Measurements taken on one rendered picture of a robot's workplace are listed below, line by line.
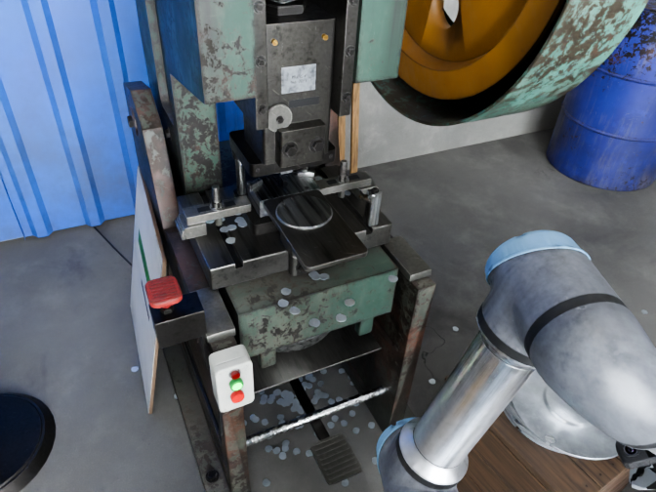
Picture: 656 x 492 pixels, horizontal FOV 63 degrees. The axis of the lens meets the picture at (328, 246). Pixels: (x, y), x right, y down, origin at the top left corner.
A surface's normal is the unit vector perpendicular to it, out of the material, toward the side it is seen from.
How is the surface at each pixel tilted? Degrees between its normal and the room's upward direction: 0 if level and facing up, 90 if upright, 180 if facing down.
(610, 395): 72
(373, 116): 90
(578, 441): 0
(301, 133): 90
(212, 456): 0
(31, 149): 90
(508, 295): 78
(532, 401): 0
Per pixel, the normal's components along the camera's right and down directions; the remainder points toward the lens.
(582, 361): -0.57, 0.02
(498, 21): -0.90, 0.23
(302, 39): 0.43, 0.58
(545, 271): -0.47, -0.65
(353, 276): 0.05, -0.78
